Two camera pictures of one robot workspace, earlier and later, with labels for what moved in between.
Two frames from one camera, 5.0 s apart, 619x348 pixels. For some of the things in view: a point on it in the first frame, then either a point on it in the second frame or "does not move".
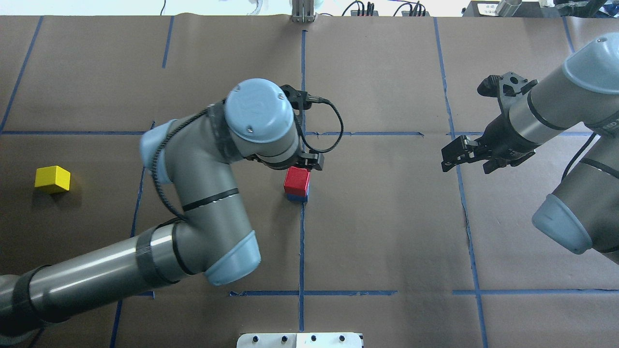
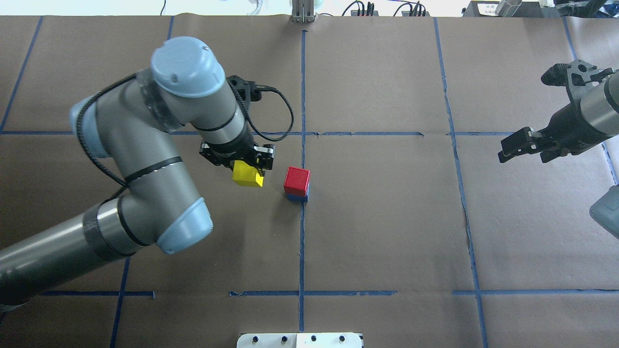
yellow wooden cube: [52, 175] to [244, 174]
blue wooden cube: [297, 197] does not move
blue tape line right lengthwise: [482, 331] does not move
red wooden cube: [296, 180] does not move
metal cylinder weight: [507, 8] does not move
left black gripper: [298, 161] to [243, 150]
